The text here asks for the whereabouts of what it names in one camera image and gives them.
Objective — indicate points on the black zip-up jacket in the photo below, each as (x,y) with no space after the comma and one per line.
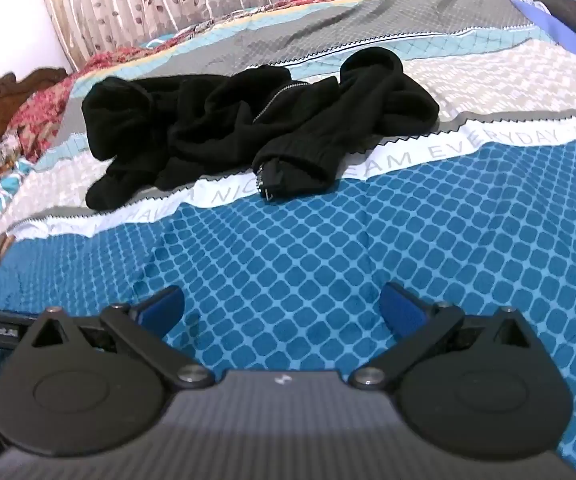
(228,125)

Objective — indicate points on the red floral quilt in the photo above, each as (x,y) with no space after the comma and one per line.
(43,105)

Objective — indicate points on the purple bed sheet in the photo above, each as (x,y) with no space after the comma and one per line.
(553,25)

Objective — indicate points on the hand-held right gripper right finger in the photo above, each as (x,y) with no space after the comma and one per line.
(402,310)

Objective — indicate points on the beige leaf print curtain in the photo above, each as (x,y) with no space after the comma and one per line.
(178,0)

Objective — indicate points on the wooden table with blue edge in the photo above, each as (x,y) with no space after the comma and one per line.
(573,5)

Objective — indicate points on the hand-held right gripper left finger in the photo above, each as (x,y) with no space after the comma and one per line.
(160,306)

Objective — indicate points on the blue grey patterned bedspread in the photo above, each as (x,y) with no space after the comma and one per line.
(318,240)

